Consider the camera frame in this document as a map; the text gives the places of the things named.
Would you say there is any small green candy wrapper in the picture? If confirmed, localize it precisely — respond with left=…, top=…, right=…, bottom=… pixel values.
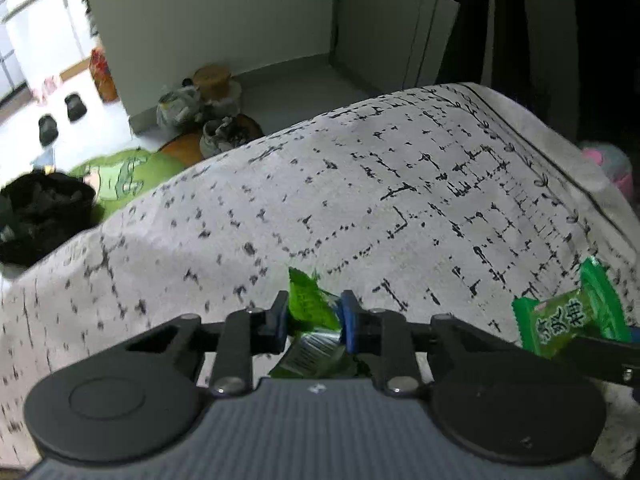
left=269, top=266, right=357, bottom=379

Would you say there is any green candy packet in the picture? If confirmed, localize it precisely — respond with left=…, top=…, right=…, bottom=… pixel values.
left=512, top=256, right=631, bottom=359

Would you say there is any patterned white bed sheet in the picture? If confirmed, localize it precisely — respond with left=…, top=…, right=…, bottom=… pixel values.
left=1, top=84, right=639, bottom=468

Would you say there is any pink plush toy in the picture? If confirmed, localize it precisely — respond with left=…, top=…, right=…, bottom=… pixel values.
left=579, top=142, right=634, bottom=202

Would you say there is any green cartoon rug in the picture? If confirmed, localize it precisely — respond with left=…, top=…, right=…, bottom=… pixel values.
left=70, top=148, right=186, bottom=223

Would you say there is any grey plastic bag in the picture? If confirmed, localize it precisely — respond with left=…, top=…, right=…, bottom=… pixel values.
left=156, top=84, right=202, bottom=131

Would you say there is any black clothes pile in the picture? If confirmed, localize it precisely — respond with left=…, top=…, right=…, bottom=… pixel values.
left=1, top=170, right=96, bottom=266

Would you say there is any brown wicker basket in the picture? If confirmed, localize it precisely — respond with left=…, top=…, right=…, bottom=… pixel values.
left=192, top=64, right=231, bottom=101

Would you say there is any right black slipper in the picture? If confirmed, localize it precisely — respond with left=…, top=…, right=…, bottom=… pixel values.
left=64, top=93, right=87, bottom=122

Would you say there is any black slipper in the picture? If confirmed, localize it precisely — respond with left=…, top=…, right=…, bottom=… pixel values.
left=64, top=93, right=87, bottom=122
left=38, top=114, right=58, bottom=148

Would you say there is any left black slipper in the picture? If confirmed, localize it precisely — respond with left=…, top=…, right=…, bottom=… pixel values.
left=38, top=114, right=58, bottom=148

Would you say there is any hanging black coat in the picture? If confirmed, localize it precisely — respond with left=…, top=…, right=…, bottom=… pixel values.
left=436, top=0, right=639, bottom=155

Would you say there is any white kitchen cabinet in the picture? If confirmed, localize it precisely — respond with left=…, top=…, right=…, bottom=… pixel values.
left=3, top=0, right=96, bottom=101

